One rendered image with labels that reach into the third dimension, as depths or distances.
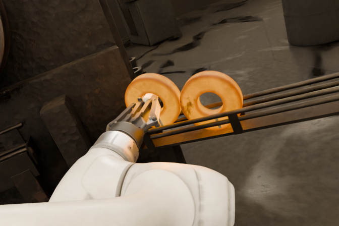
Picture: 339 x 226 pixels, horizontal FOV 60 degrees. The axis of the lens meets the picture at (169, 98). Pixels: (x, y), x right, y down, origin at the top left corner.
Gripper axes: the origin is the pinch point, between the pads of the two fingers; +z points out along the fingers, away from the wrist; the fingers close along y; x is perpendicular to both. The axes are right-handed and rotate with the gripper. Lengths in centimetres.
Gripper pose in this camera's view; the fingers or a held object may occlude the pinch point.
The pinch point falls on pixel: (151, 96)
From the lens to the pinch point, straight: 76.5
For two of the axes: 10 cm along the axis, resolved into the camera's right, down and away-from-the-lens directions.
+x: -3.2, -8.5, -4.2
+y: 9.1, -1.5, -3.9
